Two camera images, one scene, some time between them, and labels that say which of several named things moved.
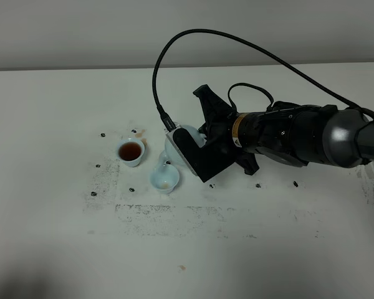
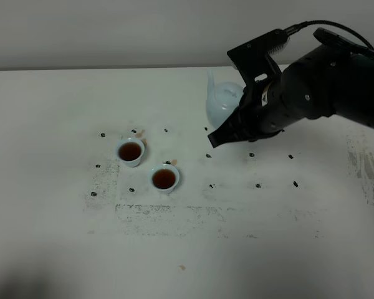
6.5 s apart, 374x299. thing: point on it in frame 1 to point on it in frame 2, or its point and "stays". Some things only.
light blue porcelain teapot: [169, 155] to [223, 99]
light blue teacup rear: [131, 151] stays
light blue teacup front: [164, 178] stays
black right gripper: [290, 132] to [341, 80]
